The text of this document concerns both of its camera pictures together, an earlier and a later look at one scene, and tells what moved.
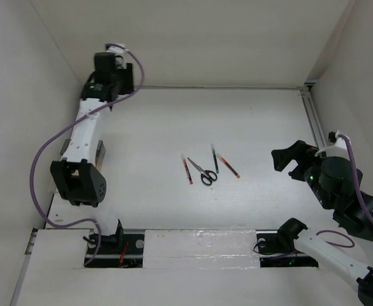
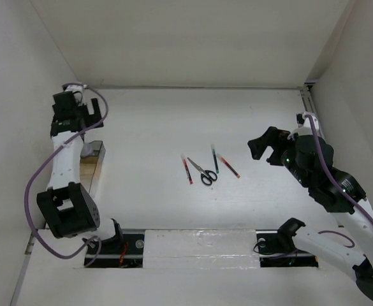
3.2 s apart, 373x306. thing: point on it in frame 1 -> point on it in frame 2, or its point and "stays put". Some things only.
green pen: [215, 159] stays put
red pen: [187, 169] stays put
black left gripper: [127, 73] -> [94, 118]
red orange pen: [228, 165] stays put
